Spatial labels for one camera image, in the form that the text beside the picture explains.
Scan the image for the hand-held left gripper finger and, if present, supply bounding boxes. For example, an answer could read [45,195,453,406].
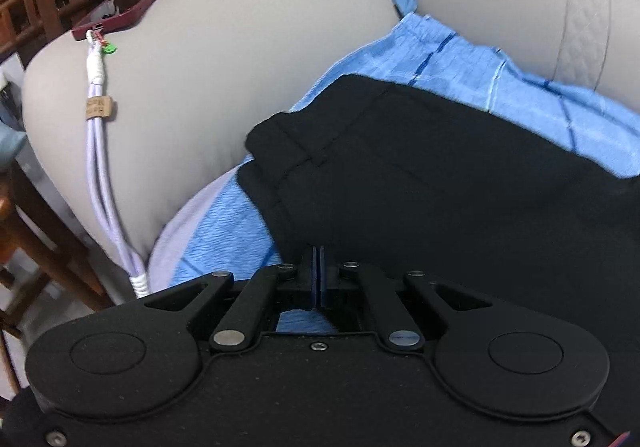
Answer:
[144,247,318,354]
[319,247,493,354]

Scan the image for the black pants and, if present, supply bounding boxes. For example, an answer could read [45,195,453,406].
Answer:
[237,74,640,433]

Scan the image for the grey leather sofa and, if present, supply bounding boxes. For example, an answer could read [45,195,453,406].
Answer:
[22,0,640,308]

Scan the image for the blue checked blanket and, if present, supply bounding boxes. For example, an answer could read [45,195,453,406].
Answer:
[148,12,640,334]

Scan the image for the phone in dark red case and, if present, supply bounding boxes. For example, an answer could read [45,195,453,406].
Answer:
[71,0,171,42]

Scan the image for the lavender charging cable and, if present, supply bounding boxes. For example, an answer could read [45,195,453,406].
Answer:
[82,27,149,300]

